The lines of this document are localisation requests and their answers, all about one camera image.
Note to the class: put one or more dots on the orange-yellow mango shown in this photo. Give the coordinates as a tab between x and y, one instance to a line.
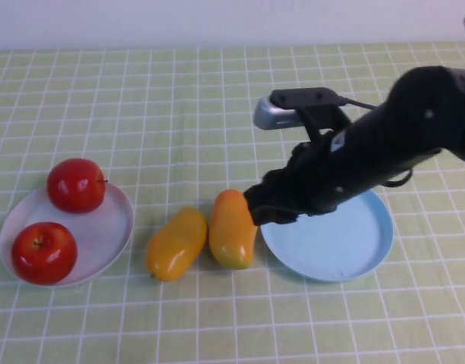
230	231

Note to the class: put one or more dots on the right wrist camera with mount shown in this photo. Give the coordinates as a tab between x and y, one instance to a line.
277	113

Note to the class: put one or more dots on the green checked tablecloth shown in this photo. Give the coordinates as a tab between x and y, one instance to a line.
179	113

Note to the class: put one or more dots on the red apple with yellowish top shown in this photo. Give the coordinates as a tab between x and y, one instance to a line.
44	254

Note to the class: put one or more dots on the white round plate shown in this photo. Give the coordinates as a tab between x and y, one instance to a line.
103	235

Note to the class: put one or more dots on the light blue round plate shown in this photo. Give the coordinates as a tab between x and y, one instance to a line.
330	246

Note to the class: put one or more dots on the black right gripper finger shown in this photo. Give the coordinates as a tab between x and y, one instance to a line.
275	217
272	189

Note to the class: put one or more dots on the deep red apple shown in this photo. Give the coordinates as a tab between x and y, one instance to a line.
76	186

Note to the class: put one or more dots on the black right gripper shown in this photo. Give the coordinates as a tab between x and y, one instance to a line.
387	144

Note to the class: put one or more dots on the yellow mango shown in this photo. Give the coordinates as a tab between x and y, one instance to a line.
175	246

